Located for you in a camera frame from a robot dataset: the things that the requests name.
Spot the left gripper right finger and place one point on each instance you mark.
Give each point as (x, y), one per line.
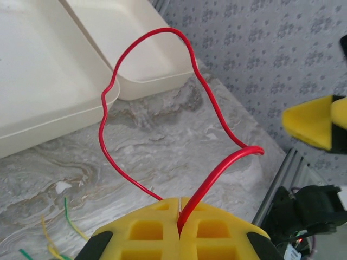
(217, 233)

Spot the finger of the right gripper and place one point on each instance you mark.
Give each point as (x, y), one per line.
(311, 122)

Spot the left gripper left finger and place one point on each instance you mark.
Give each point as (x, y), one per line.
(143, 230)

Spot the cream plastic tray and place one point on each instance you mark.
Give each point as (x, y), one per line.
(151, 54)
(40, 67)

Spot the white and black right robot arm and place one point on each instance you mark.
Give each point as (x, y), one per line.
(311, 211)

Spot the long aluminium base rail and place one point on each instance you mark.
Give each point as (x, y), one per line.
(276, 187)

